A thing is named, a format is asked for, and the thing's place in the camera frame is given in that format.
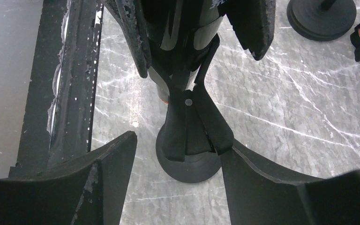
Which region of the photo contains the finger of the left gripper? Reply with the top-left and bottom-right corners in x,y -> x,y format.
218,0 -> 276,60
104,0 -> 151,78

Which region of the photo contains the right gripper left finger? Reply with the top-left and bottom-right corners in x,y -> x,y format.
0,131 -> 137,225

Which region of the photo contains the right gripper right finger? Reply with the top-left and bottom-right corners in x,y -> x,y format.
220,141 -> 360,225

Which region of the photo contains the black microphone orange tip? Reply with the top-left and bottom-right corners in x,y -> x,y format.
141,0 -> 224,102

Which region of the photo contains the black round-base mic stand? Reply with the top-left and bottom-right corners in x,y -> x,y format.
286,0 -> 357,42

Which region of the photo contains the black tall mic stand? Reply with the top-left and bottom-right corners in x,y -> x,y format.
149,35 -> 234,183

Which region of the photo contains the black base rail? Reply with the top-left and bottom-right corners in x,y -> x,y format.
8,0 -> 104,177

